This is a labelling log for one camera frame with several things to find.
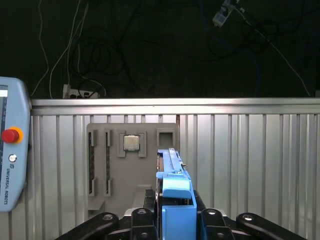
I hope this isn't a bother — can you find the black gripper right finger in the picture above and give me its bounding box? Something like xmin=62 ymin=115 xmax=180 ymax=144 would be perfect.
xmin=191 ymin=189 xmax=309 ymax=240

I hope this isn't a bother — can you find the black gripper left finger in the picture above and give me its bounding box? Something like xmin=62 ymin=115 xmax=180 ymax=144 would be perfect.
xmin=57 ymin=189 xmax=161 ymax=240

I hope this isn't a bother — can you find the hard disk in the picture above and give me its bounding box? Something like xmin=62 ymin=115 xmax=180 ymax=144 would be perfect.
xmin=154 ymin=147 xmax=198 ymax=240

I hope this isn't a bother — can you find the grey parts rack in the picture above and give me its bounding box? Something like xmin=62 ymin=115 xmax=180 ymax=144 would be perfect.
xmin=86 ymin=122 xmax=181 ymax=220

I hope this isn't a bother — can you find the dark RAM stick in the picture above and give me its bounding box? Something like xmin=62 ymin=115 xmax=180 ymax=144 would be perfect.
xmin=88 ymin=132 xmax=96 ymax=195

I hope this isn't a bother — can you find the silver CPU chip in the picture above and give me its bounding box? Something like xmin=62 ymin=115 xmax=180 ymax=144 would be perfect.
xmin=123 ymin=134 xmax=141 ymax=152

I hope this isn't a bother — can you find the white power strip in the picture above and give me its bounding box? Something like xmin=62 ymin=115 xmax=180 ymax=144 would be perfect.
xmin=62 ymin=84 xmax=100 ymax=99

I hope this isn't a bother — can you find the pale blue teach pendant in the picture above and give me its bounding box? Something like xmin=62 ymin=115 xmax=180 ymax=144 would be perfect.
xmin=0 ymin=76 xmax=32 ymax=213

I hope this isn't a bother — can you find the white adapter box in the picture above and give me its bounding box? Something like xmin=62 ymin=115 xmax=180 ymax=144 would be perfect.
xmin=211 ymin=0 xmax=233 ymax=28

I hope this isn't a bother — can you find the blue cable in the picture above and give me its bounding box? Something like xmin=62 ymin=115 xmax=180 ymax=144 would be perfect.
xmin=199 ymin=0 xmax=261 ymax=98

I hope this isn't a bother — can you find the white thin cable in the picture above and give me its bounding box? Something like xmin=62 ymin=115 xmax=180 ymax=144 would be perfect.
xmin=30 ymin=0 xmax=51 ymax=98
xmin=239 ymin=7 xmax=312 ymax=98
xmin=49 ymin=3 xmax=90 ymax=99

